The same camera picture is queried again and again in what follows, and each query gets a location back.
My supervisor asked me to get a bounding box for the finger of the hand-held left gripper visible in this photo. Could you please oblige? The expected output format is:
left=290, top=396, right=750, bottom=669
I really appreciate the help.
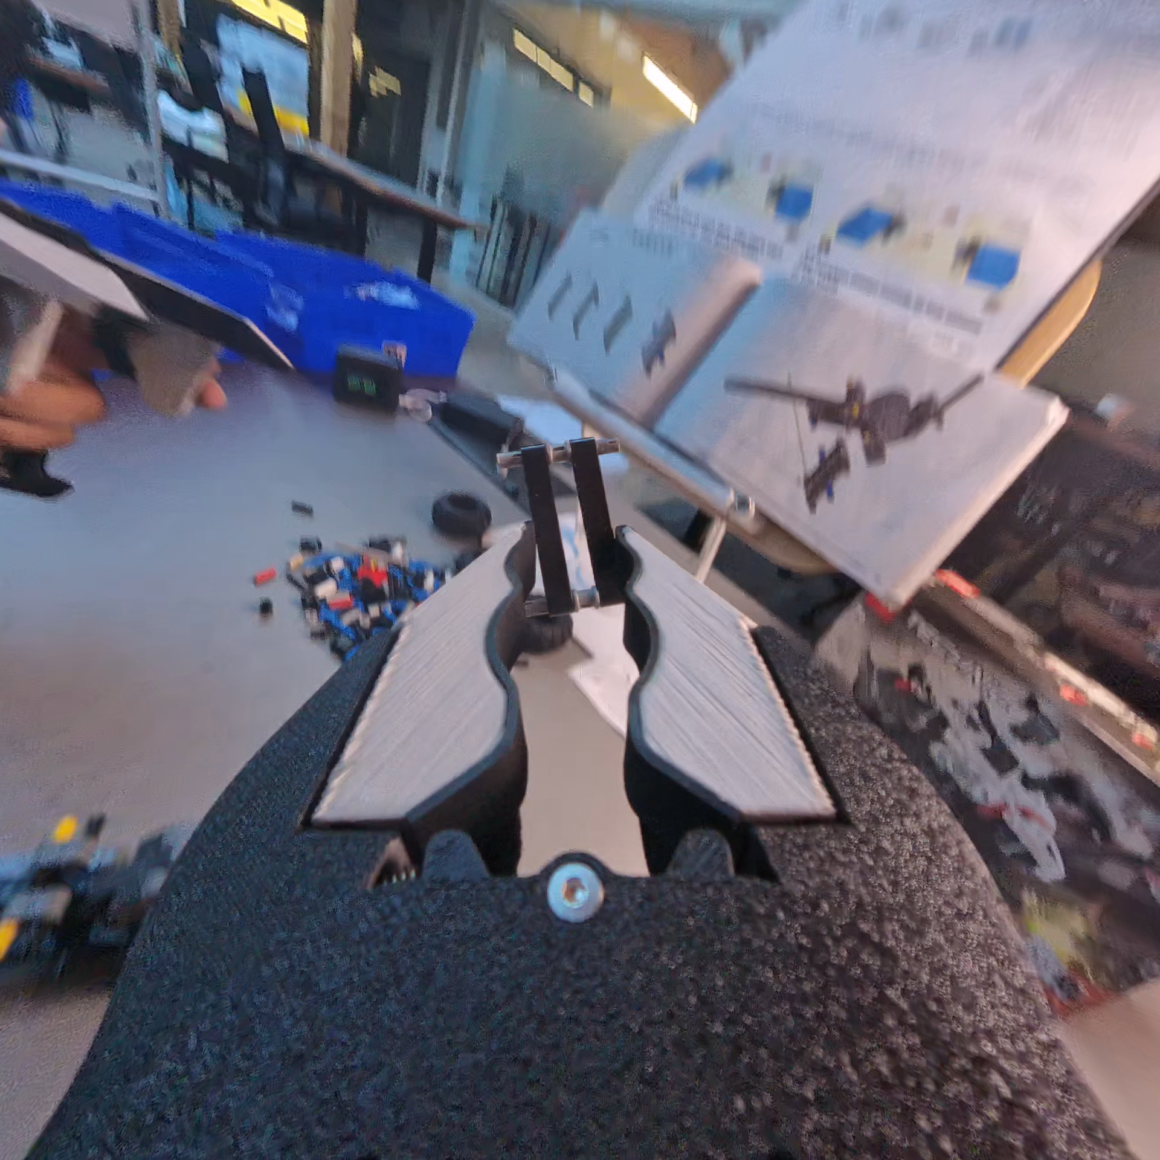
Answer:
left=0, top=195, right=300, bottom=373

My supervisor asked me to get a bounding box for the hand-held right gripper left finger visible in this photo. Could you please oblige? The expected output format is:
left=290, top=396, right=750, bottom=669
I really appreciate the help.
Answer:
left=311, top=525, right=530, bottom=862

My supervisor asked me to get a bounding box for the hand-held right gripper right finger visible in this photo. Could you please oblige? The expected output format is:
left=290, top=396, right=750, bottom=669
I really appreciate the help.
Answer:
left=619, top=529, right=838, bottom=856

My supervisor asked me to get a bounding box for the pile of small building pieces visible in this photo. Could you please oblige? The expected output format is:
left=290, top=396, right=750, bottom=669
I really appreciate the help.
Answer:
left=250, top=531, right=458, bottom=657

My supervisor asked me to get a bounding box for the black connector piece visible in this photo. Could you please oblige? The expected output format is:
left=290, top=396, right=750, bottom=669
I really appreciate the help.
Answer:
left=499, top=431, right=630, bottom=617

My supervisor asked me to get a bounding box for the building instruction booklet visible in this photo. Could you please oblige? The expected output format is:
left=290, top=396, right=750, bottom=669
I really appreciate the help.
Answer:
left=507, top=209, right=1070, bottom=608

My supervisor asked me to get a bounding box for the grey and black brick chassis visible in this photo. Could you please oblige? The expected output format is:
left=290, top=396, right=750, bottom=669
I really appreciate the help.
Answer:
left=0, top=811, right=192, bottom=989

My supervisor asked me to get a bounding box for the grey desk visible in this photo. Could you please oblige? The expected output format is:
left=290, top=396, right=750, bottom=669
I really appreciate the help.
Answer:
left=0, top=362, right=1160, bottom=1160

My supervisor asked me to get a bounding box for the wooden background desk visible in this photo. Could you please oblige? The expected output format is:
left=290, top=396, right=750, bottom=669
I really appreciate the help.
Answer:
left=163, top=136, right=487, bottom=282

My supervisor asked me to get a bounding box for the white printed task sheet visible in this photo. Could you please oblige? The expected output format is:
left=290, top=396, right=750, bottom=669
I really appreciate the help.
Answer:
left=634, top=0, right=1160, bottom=373

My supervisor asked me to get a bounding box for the person's left hand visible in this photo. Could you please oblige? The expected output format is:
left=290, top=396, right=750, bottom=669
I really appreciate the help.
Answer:
left=0, top=308, right=228, bottom=454

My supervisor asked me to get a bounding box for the white sticker sheet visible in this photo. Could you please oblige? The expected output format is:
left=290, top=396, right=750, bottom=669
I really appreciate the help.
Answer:
left=565, top=644, right=639, bottom=735

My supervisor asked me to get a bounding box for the black toy tyre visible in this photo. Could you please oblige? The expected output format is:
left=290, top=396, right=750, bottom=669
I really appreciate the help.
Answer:
left=520, top=607, right=576, bottom=657
left=431, top=491, right=494, bottom=537

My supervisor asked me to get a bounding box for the black device green display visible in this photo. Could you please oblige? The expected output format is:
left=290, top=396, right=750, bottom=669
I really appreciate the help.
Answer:
left=333, top=350, right=403, bottom=409

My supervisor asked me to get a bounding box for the white book stand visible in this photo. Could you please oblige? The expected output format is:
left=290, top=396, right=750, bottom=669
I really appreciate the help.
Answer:
left=489, top=263, right=1106, bottom=590

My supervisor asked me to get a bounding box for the toy truck box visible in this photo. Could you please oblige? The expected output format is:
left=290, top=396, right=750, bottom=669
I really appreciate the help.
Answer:
left=812, top=589, right=1160, bottom=1016

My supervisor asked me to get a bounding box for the black power adapter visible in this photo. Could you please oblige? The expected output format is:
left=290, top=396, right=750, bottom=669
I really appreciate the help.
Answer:
left=426, top=386, right=536, bottom=454

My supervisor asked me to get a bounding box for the wooden pillar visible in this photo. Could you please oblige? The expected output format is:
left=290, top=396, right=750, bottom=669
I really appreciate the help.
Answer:
left=317, top=0, right=360, bottom=155

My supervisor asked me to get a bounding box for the cluttered background workbench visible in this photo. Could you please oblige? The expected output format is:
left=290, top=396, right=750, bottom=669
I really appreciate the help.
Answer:
left=952, top=390, right=1160, bottom=726

